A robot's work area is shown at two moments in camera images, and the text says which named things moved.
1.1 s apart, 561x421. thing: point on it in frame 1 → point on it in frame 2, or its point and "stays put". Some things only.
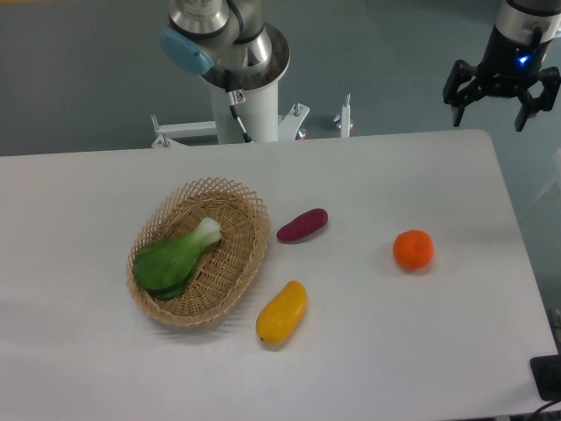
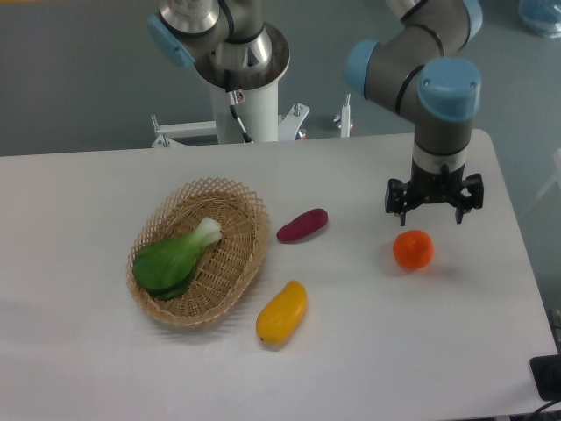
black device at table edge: (546, 370) stays put
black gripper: (507, 63) → (426, 187)
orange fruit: (414, 249) stays put
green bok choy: (162, 267) stays put
